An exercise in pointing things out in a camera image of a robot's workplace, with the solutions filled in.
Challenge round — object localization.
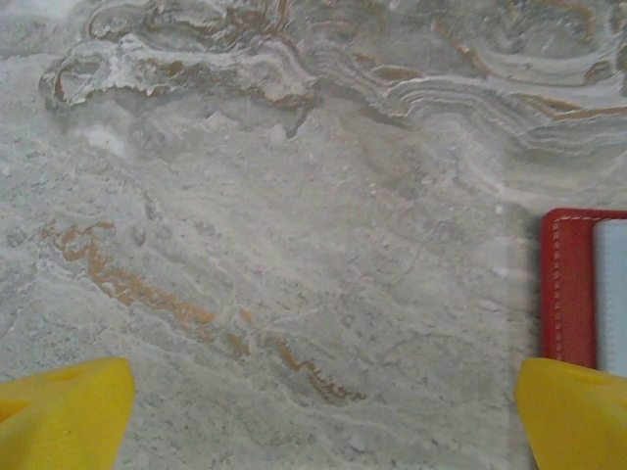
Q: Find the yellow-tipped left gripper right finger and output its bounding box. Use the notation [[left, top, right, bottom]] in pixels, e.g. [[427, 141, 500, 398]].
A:
[[513, 356, 627, 470]]

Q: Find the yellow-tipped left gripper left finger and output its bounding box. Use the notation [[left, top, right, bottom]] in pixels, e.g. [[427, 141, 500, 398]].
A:
[[0, 356, 137, 470]]

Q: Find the red card holder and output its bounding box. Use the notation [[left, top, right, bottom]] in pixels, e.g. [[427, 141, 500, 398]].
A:
[[540, 208, 627, 379]]

